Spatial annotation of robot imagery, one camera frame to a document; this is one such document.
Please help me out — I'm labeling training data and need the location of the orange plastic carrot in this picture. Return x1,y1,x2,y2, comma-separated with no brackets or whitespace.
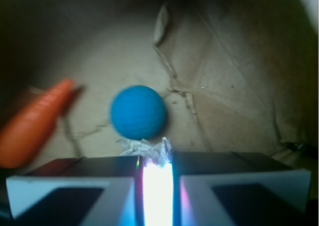
0,79,74,169

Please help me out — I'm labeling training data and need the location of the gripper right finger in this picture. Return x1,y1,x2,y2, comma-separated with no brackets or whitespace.
172,152,311,226

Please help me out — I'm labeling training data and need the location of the white paper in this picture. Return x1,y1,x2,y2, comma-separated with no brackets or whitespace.
117,137,173,226

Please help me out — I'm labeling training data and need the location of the brown paper bag bin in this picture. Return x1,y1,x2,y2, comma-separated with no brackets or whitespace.
0,0,318,165

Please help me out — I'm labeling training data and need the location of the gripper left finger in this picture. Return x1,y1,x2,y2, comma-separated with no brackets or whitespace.
5,156,144,226

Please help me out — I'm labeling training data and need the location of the blue dimpled ball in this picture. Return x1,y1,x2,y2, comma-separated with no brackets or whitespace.
110,86,166,140

